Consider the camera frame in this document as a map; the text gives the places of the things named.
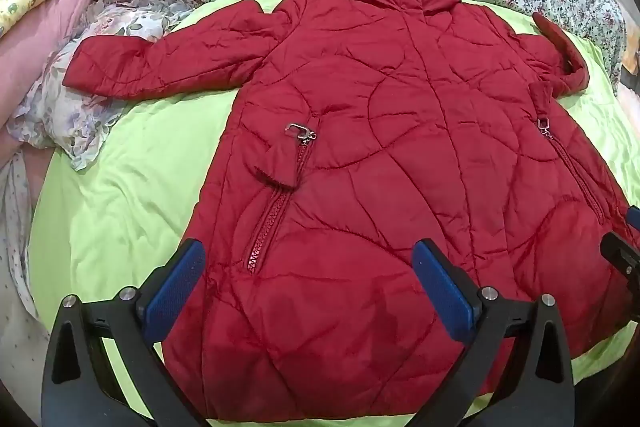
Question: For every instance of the light green bed sheet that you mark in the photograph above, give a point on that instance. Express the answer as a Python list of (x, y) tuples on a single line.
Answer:
[(135, 187)]

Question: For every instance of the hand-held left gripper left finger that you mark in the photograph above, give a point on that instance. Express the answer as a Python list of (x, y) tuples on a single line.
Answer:
[(175, 287)]

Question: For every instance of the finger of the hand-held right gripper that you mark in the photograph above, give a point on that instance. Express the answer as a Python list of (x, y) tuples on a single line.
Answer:
[(622, 254)]

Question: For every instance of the white dotted cloth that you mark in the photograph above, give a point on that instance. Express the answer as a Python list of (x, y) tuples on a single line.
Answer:
[(15, 227)]

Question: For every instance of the red quilted coat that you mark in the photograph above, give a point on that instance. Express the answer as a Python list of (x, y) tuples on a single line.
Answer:
[(400, 147)]

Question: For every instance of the pink blanket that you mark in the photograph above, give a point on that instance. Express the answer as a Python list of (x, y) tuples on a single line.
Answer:
[(40, 37)]

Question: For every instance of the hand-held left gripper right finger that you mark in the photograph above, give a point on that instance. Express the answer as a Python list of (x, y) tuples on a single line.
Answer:
[(442, 292)]

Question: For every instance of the pale flowered cloth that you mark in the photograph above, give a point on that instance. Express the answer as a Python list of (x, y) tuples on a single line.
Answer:
[(65, 107)]

